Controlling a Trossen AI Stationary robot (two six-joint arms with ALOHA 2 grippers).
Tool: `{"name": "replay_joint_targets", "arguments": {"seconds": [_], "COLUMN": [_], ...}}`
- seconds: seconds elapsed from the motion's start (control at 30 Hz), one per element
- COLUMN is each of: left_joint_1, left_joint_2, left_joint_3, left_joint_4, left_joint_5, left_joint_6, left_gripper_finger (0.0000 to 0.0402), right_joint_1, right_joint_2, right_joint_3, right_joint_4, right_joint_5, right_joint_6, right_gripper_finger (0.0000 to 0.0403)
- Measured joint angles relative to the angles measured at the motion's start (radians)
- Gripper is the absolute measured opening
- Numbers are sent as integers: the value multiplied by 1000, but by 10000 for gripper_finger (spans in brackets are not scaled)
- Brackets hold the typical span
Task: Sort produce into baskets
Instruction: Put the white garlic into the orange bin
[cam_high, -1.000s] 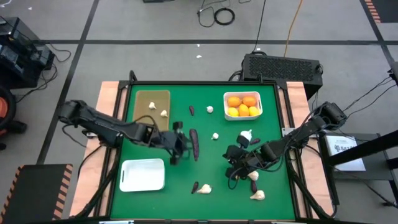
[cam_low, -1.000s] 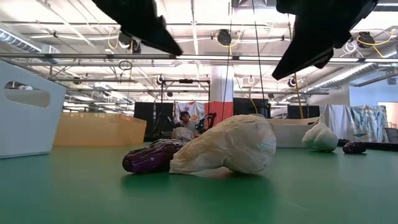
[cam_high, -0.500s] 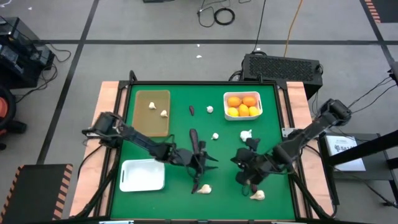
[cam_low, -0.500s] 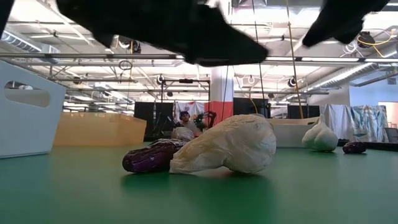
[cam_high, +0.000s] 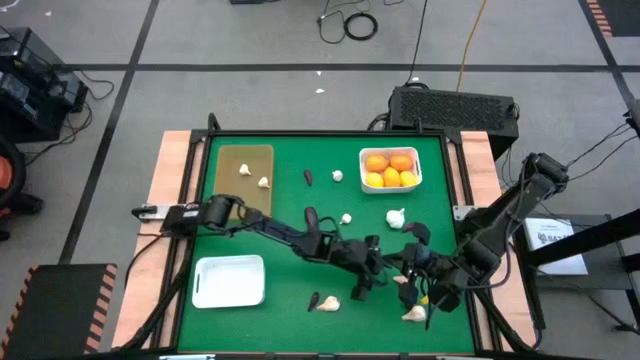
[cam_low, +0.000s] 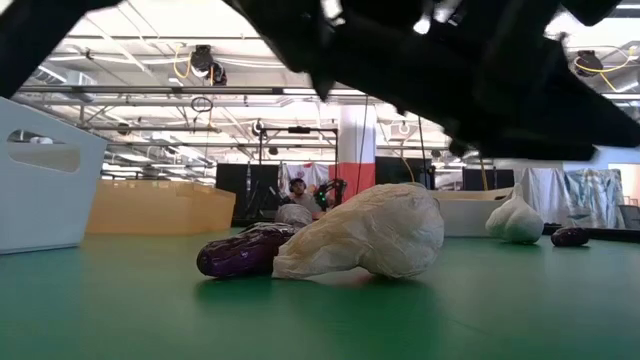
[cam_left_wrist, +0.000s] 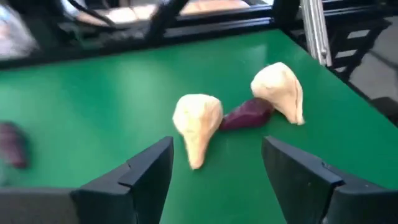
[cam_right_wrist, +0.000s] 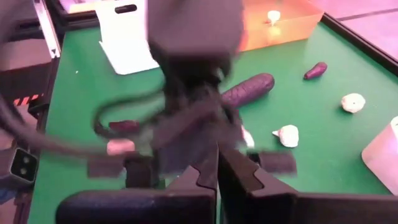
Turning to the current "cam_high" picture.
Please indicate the black computer case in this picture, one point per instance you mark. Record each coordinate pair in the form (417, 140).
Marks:
(452, 112)

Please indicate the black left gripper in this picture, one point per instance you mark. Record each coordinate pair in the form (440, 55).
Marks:
(362, 262)

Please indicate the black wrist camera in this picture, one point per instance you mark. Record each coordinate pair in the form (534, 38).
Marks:
(419, 233)
(373, 241)

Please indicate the white paper sheet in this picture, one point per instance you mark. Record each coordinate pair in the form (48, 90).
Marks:
(555, 245)

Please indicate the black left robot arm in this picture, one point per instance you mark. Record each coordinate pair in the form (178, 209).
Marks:
(280, 231)

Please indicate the round orange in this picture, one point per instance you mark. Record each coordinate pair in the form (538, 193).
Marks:
(401, 161)
(376, 162)

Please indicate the large white garlic bulb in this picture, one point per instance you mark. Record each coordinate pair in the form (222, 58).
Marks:
(395, 218)

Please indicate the black metal beam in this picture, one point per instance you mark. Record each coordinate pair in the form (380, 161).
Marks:
(585, 239)

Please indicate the yellow lemon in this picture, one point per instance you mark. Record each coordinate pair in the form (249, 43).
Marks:
(408, 178)
(374, 179)

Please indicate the large purple eggplant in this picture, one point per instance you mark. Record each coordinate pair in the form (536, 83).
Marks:
(311, 216)

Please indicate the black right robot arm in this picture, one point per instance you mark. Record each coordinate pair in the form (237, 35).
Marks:
(505, 210)

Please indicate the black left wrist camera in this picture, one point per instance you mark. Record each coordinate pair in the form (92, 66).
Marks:
(373, 241)

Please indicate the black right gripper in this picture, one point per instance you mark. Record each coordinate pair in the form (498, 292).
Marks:
(442, 285)

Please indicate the small white garlic bulb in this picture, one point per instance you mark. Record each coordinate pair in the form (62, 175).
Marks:
(244, 170)
(337, 175)
(263, 182)
(345, 218)

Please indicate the black hazard striped mat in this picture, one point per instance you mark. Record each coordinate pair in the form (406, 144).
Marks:
(620, 15)
(60, 310)

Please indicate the black and orange machine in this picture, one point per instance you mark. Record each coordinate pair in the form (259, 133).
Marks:
(7, 180)

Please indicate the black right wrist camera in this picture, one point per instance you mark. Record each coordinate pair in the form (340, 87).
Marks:
(419, 233)

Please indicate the black equipment rack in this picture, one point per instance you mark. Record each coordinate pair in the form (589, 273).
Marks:
(30, 65)

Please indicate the orange-yellow mango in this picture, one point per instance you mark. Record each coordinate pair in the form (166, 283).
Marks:
(391, 177)

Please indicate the white plastic basket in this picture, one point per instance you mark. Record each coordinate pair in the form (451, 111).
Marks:
(390, 190)
(227, 282)

